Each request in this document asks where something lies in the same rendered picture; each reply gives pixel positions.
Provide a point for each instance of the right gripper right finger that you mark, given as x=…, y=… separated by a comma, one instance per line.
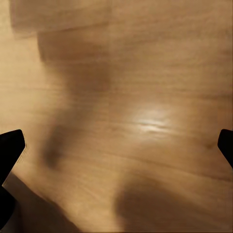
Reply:
x=225, y=144

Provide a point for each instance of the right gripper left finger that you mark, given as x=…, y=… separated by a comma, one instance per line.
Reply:
x=12, y=145

